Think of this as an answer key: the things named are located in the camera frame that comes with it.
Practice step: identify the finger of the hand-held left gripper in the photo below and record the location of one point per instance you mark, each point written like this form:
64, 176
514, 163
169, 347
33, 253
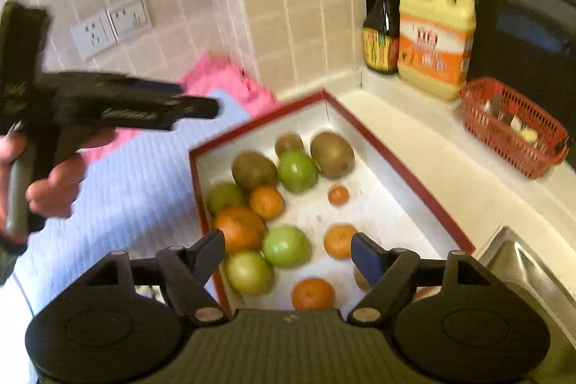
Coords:
180, 109
157, 88

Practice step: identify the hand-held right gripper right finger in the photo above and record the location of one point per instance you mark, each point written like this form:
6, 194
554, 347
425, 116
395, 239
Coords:
363, 256

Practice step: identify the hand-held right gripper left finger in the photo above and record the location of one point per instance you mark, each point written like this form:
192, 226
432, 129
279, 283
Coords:
210, 251

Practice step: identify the kiwi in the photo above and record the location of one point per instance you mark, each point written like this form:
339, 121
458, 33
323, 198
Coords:
332, 155
253, 171
358, 281
289, 144

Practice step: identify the orange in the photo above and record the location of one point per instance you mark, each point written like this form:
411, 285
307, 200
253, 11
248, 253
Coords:
338, 241
267, 202
238, 229
312, 295

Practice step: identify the yellowish round fruit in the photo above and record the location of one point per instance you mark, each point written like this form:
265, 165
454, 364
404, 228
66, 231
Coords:
249, 273

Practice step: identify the green apple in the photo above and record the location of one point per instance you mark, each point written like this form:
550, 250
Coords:
225, 198
297, 171
286, 246

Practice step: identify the red box with white inside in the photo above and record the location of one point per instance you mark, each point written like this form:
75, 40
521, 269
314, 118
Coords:
391, 204

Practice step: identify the small tangerine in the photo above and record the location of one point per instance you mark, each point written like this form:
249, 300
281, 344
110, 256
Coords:
338, 195

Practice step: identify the person's left hand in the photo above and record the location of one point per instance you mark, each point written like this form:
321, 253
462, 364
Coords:
58, 191

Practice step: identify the pink cloth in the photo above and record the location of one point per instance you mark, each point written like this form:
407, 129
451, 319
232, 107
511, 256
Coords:
220, 80

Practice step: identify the blue quilted mat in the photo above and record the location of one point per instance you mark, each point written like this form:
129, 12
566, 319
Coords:
135, 195

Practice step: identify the steel sink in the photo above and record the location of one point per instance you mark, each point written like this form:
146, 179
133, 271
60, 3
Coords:
526, 276

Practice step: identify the red plastic basket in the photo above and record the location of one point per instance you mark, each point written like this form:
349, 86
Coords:
508, 145

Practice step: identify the garlic clove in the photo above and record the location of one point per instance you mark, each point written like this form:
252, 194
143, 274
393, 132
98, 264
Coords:
529, 135

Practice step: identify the dark soy sauce bottle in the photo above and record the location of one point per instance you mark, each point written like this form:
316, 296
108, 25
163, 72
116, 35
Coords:
381, 24

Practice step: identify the yellow detergent jug with pump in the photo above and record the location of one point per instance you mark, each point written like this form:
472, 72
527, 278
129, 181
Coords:
434, 46

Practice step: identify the dark kitchen appliance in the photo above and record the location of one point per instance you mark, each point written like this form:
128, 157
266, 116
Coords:
526, 6

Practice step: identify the white wall socket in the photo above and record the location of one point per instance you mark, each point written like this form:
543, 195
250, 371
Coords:
92, 36
130, 18

